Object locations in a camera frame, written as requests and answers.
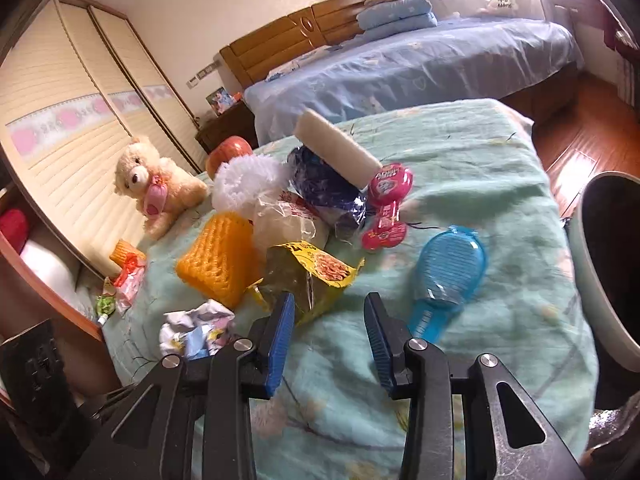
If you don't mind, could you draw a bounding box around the pink candy package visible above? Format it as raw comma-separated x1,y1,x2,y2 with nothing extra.
361,161,415,252

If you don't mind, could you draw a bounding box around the bed with blue sheet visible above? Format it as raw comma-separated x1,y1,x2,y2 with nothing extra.
243,15,586,146

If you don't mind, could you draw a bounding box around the wall switch panel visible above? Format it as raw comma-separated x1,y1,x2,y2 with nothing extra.
186,60,221,88

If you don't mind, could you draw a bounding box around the pale green waste bin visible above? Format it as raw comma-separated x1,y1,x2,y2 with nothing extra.
569,171,640,361

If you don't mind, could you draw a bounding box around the red cloth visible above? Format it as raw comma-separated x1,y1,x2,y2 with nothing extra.
0,208,28,253

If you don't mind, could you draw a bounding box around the white pillow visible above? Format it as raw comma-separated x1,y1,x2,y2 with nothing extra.
20,240,96,318

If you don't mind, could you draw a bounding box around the blue plastic hairbrush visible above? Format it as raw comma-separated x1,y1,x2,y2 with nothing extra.
407,225,487,345

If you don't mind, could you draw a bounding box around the photo frame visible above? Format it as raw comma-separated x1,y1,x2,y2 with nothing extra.
206,86,236,117

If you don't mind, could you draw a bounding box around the yellow snack wrapper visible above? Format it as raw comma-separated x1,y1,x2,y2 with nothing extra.
247,241,366,328

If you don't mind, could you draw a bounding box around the white foam block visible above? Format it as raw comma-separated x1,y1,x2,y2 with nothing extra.
293,109,382,188

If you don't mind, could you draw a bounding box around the white paper wrapper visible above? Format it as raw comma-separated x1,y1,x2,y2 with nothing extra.
159,299,237,360

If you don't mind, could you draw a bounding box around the blue crinkled foil wrapper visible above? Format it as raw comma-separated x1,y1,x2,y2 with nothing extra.
287,145,371,241

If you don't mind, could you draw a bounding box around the green floral blanket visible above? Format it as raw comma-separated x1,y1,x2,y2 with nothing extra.
100,97,601,480

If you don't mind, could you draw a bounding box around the cream sliding-door wardrobe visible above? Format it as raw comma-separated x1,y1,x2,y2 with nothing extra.
0,0,211,281

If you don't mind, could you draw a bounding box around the clear plastic bag red print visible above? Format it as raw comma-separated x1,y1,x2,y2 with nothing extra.
250,191,331,256

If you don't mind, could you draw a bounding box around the red and white candy packet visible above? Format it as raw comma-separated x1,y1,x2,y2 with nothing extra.
112,255,147,316

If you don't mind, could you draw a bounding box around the folded blue quilt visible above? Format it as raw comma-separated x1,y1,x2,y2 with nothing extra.
356,0,438,38

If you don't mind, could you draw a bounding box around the green candy wrapper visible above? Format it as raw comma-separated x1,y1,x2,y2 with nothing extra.
95,292,118,327

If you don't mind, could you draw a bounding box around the orange foam fruit net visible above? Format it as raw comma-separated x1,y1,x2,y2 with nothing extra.
176,211,263,309

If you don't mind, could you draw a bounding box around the wooden nightstand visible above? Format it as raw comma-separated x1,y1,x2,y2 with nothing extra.
195,102,258,166

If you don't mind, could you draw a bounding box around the wooden headboard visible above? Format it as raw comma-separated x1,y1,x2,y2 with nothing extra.
220,0,373,93

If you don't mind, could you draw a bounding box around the small orange foam net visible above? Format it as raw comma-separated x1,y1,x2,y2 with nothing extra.
109,240,147,267

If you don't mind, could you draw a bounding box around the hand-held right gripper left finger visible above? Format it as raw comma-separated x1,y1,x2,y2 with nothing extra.
65,291,296,480

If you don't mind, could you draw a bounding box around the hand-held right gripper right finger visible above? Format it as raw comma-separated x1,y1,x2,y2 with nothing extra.
363,291,586,480

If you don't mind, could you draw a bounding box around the dark red hanging garment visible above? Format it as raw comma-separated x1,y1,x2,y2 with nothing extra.
602,5,640,61

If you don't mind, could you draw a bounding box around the red apple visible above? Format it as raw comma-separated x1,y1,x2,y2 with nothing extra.
206,136,254,178

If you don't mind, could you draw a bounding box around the beige teddy bear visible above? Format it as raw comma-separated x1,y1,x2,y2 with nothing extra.
114,135,208,241

